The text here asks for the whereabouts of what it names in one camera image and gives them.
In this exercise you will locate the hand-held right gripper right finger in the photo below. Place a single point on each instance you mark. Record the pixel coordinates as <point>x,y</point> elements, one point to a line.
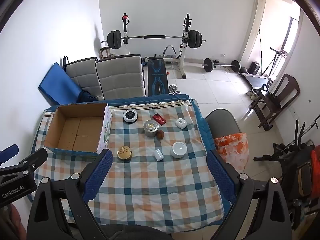
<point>220,173</point>

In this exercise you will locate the dark wooden chair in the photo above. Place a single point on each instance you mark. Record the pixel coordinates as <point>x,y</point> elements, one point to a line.
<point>287,90</point>

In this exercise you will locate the silver round tin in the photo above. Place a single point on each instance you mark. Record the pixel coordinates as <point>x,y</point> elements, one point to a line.
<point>150,128</point>

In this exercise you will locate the small white cylinder bottle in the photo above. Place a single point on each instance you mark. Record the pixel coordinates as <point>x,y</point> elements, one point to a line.
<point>158,154</point>

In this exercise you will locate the brown stool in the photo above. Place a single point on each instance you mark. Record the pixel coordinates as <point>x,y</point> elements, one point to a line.
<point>105,53</point>

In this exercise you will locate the short barbell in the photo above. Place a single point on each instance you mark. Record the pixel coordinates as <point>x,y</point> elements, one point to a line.
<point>221,65</point>

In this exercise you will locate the white barbell rack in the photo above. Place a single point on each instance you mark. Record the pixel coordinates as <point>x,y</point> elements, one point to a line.
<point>184,45</point>

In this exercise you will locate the chrome dumbbell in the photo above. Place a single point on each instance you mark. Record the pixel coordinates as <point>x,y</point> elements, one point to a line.
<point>175,89</point>

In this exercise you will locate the black speaker box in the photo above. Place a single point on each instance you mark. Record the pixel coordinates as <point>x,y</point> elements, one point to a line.
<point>255,68</point>

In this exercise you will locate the pair of shoes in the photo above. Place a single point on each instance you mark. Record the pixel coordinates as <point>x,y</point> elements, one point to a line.
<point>251,93</point>

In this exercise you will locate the long barbell with black plates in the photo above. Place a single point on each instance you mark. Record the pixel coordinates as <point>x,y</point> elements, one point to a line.
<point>155,37</point>

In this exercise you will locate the red box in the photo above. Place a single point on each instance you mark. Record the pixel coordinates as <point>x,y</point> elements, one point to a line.
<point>159,119</point>

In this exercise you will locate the dark blue cloth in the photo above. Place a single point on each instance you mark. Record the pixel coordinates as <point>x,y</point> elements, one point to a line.
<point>86,97</point>

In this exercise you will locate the grey padded chair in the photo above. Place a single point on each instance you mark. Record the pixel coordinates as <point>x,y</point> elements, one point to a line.
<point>81,76</point>
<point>120,76</point>

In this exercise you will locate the grey plastic chair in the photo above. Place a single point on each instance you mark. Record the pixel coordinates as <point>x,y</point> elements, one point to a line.
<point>221,122</point>

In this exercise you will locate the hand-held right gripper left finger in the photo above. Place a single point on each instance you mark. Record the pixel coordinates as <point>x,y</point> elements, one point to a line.
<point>98,173</point>

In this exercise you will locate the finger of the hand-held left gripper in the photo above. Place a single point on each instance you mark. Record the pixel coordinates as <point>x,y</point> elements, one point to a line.
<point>30,161</point>
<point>8,153</point>

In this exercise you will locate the gold round tin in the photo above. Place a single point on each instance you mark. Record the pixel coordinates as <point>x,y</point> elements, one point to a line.
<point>124,153</point>

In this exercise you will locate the small white round device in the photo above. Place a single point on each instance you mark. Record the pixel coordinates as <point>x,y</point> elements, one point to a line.
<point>181,123</point>

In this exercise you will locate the black scooter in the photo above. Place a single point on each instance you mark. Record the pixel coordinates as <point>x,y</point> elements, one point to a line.
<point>297,160</point>

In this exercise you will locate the plaid blanket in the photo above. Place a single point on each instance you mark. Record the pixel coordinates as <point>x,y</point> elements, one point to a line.
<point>150,180</point>

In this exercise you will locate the blue exercise mat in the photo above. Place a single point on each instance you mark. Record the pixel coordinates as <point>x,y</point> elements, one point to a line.
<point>57,85</point>

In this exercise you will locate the person's left hand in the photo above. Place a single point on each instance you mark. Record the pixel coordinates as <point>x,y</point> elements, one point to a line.
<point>10,221</point>

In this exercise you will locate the black weight bench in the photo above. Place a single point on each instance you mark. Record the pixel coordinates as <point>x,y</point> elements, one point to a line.
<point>157,77</point>

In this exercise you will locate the cardboard box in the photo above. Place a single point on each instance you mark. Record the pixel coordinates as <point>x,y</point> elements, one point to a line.
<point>75,132</point>

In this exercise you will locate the round black and white device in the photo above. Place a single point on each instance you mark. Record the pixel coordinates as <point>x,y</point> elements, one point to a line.
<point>129,116</point>

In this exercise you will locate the orange and white bag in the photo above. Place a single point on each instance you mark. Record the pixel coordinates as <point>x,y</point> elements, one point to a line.
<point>232,150</point>

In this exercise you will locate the small brown nut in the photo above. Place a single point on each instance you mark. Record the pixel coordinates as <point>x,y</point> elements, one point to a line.
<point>160,135</point>

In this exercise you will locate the white round jar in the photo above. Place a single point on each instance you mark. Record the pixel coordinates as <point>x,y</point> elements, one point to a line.
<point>178,150</point>

